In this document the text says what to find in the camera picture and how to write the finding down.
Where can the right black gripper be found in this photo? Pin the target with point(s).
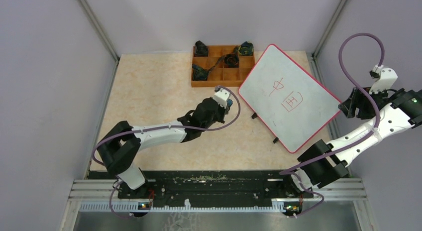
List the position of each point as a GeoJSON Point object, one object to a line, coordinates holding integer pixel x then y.
{"type": "Point", "coordinates": [358, 99]}

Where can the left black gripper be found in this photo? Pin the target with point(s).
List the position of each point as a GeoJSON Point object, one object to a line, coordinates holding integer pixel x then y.
{"type": "Point", "coordinates": [221, 119]}

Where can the blue whiteboard eraser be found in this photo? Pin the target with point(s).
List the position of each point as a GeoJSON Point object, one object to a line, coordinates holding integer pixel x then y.
{"type": "Point", "coordinates": [229, 104]}

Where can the red framed whiteboard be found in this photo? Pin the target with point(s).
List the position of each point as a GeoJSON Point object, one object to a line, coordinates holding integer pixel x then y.
{"type": "Point", "coordinates": [293, 104]}

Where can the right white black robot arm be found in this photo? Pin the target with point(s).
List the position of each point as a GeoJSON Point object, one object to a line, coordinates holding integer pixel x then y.
{"type": "Point", "coordinates": [324, 163]}

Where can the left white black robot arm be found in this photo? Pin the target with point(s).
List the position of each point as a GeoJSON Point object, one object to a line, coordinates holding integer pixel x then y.
{"type": "Point", "coordinates": [120, 146]}

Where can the dark rolled cloth bottom-left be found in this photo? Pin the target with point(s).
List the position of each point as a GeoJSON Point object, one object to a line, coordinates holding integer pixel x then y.
{"type": "Point", "coordinates": [200, 73]}

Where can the orange compartment tray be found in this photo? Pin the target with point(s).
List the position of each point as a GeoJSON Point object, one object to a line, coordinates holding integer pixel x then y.
{"type": "Point", "coordinates": [219, 75]}

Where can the dark rolled cloth centre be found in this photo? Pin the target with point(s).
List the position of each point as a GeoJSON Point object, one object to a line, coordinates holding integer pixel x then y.
{"type": "Point", "coordinates": [231, 60]}

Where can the dark rolled cloth top-left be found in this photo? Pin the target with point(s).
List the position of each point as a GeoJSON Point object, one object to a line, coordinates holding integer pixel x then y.
{"type": "Point", "coordinates": [200, 49]}

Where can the dark rolled cloth top-right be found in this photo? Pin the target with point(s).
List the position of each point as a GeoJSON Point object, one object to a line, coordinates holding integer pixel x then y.
{"type": "Point", "coordinates": [246, 49]}

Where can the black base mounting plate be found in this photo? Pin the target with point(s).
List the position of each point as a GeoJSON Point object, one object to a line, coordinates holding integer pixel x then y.
{"type": "Point", "coordinates": [211, 189]}

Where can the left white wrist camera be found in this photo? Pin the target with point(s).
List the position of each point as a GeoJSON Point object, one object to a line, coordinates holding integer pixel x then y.
{"type": "Point", "coordinates": [221, 96]}

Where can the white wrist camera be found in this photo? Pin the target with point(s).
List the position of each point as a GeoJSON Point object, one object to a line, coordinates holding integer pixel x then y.
{"type": "Point", "coordinates": [384, 77]}
{"type": "Point", "coordinates": [221, 96]}

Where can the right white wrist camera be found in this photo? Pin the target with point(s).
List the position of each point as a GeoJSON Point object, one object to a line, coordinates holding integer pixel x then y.
{"type": "Point", "coordinates": [384, 77]}

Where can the right aluminium corner post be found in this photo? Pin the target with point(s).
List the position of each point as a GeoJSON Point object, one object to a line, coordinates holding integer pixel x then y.
{"type": "Point", "coordinates": [329, 28]}

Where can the aluminium corner post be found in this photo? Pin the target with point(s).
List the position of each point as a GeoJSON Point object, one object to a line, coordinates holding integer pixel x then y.
{"type": "Point", "coordinates": [99, 29]}
{"type": "Point", "coordinates": [329, 28]}

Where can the aluminium rail frame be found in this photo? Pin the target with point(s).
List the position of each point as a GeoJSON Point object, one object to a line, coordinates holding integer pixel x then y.
{"type": "Point", "coordinates": [99, 196]}

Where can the left aluminium corner post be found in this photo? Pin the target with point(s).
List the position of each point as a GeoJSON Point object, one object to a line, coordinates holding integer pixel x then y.
{"type": "Point", "coordinates": [99, 29]}

